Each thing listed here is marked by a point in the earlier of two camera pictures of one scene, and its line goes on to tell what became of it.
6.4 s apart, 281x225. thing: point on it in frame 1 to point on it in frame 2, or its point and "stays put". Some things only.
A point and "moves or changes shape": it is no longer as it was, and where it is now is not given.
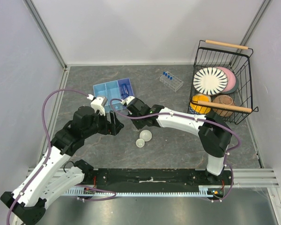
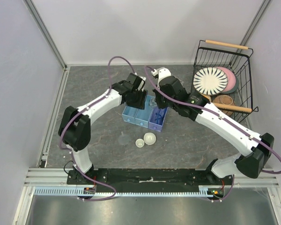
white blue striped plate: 210,81 stays put
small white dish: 140,142 stays put
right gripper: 138,125 to 159,103
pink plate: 232,78 stays put
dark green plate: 235,89 stays put
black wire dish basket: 221,83 stays put
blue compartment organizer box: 114,93 moves or changes shape
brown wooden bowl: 224,99 stays put
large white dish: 146,135 to 149,138
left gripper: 115,126 to 141,103
